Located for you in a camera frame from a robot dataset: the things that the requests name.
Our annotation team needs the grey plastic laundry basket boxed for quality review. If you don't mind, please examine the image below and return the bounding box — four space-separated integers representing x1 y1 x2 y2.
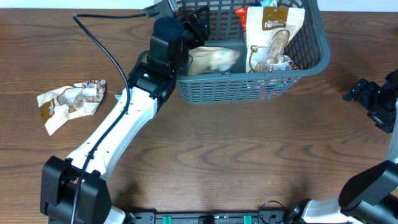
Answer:
176 0 330 104

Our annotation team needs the beige snack pouch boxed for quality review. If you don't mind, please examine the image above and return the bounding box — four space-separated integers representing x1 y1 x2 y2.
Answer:
245 6 306 73
37 80 106 135
187 47 241 75

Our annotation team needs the orange spaghetti pasta package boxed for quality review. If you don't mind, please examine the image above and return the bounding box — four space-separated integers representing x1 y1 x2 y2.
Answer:
234 7 274 99

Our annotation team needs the blue Kleenex tissue pack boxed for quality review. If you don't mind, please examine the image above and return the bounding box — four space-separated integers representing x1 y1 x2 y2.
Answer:
250 0 293 94

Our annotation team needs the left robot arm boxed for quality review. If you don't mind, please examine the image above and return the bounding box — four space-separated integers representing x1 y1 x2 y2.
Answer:
40 6 210 224

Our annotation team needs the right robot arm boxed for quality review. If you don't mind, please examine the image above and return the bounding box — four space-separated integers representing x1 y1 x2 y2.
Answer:
284 71 397 223

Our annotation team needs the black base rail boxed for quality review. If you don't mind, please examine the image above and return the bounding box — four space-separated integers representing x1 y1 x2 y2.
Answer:
123 199 309 224

